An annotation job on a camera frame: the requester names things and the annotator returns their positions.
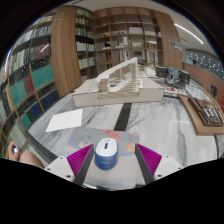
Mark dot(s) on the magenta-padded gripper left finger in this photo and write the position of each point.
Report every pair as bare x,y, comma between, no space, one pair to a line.
78,160

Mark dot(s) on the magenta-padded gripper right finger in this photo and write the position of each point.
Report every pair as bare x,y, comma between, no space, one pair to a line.
150,159

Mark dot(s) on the blue and white computer mouse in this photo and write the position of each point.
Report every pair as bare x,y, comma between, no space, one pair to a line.
106,155

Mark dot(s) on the white paper sheet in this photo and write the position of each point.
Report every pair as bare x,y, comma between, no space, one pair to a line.
65,120

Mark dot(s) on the person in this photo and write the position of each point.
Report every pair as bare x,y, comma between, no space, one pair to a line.
28,158

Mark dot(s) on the brown architectural model on board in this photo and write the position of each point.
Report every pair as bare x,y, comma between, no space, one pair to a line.
206,116

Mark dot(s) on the white architectural model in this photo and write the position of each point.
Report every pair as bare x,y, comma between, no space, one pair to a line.
116,91

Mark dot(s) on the grey architectural model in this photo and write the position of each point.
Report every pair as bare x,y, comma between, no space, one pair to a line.
173,75

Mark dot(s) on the dark bookshelf full of books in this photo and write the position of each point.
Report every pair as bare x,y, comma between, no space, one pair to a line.
30,80

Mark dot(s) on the group of small ceiling lights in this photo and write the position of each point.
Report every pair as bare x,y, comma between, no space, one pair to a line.
206,63

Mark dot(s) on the wooden shelf unit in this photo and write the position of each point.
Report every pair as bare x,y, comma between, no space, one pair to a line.
133,33

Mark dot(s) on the long ceiling light strip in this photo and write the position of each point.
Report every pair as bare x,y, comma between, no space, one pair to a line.
189,33

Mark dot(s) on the wall sign plate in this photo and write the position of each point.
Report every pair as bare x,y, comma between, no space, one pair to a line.
175,45

